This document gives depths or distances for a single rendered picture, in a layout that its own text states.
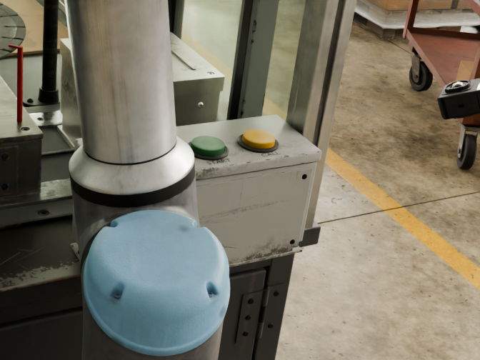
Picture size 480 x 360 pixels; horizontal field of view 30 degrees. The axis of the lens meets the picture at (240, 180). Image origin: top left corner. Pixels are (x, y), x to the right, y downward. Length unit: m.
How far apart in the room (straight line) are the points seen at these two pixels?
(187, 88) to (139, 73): 0.49
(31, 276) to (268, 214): 0.29
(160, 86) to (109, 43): 0.06
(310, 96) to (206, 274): 0.46
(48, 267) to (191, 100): 0.32
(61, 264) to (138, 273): 0.41
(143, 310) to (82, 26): 0.23
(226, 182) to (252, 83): 0.20
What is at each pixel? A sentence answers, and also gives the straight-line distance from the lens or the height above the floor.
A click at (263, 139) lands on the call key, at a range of 1.08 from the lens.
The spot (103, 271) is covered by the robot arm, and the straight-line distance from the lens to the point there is 0.71.
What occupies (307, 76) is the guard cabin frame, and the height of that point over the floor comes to 0.97.
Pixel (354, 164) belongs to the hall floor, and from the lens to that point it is 3.12.
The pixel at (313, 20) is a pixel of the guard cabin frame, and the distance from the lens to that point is 1.10.
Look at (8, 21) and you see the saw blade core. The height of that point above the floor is 0.95.
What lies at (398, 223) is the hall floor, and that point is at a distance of 2.82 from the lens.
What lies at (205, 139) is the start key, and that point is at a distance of 1.06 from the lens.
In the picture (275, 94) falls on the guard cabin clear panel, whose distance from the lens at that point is 1.22.
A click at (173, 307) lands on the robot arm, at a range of 0.69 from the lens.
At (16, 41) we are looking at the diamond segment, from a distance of 1.19.
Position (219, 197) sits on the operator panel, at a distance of 1.05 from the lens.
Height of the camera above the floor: 1.38
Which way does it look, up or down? 28 degrees down
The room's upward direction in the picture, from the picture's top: 8 degrees clockwise
